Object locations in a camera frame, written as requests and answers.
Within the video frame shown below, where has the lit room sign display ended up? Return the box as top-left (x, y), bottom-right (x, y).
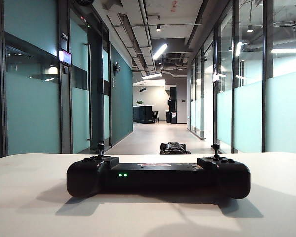
top-left (58, 49), bottom-right (72, 66)

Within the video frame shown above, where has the dark kitchen counter island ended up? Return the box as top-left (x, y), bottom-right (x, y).
top-left (132, 105), bottom-right (155, 124)

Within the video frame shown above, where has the long linear ceiling light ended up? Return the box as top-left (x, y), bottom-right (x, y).
top-left (152, 43), bottom-right (168, 60)

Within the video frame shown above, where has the long vertical door handle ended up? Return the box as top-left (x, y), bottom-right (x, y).
top-left (84, 43), bottom-right (93, 141)

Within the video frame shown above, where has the black handheld remote control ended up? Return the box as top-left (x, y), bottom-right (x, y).
top-left (66, 140), bottom-right (251, 200)

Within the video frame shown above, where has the black quadruped robot dog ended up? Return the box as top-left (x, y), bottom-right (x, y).
top-left (159, 142), bottom-right (191, 155)

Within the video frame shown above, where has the tall black cabinet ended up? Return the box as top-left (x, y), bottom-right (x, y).
top-left (167, 86), bottom-right (178, 112)

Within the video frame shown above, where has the black kiosk with white label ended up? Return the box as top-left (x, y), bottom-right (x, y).
top-left (165, 111), bottom-right (178, 124)

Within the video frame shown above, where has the low linear ceiling light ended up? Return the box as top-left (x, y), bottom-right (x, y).
top-left (141, 72), bottom-right (163, 79)

